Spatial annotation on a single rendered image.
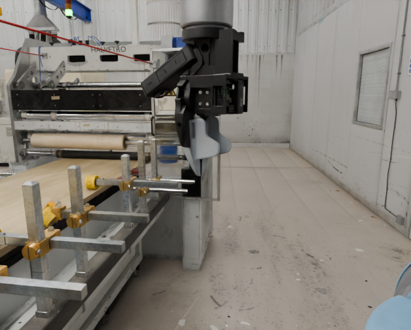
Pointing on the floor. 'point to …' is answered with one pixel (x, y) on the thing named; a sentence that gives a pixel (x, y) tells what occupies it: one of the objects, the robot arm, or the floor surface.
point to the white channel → (135, 22)
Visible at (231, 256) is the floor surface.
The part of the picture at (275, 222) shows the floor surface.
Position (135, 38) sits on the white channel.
